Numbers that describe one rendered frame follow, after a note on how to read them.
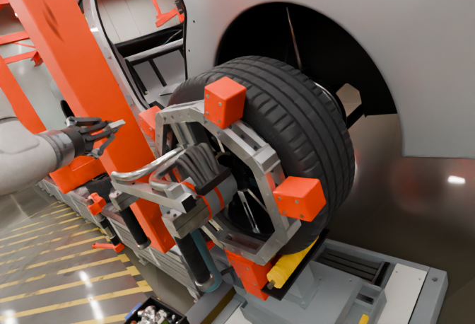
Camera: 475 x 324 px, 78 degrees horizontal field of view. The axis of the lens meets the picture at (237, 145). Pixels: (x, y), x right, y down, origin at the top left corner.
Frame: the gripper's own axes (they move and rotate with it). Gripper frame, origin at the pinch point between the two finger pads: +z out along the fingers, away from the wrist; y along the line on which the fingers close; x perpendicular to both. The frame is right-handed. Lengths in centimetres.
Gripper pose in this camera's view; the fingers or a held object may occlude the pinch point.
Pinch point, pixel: (114, 126)
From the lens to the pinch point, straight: 95.1
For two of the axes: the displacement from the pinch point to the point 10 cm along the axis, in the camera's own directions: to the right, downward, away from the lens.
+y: -6.0, -7.9, -1.1
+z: 2.3, -3.0, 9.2
